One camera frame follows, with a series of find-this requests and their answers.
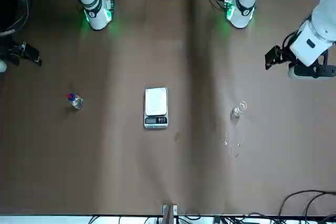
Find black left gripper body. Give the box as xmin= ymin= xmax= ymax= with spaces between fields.
xmin=283 ymin=47 xmax=299 ymax=65

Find black looped cable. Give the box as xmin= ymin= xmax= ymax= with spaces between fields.
xmin=282 ymin=189 xmax=336 ymax=218

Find white electronic balance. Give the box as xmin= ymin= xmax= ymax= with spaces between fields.
xmin=143 ymin=87 xmax=169 ymax=130

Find clear 100ml glass bottle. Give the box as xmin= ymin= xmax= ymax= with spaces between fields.
xmin=230 ymin=100 xmax=248 ymax=120

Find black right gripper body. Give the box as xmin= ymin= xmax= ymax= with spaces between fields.
xmin=0 ymin=47 xmax=23 ymax=65

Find blue-capped glass dropper bottle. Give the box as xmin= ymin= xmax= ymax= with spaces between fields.
xmin=68 ymin=94 xmax=85 ymax=111

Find aluminium profile rail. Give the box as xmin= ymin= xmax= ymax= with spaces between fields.
xmin=161 ymin=202 xmax=180 ymax=224

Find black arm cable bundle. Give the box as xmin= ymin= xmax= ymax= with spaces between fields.
xmin=0 ymin=0 xmax=30 ymax=37

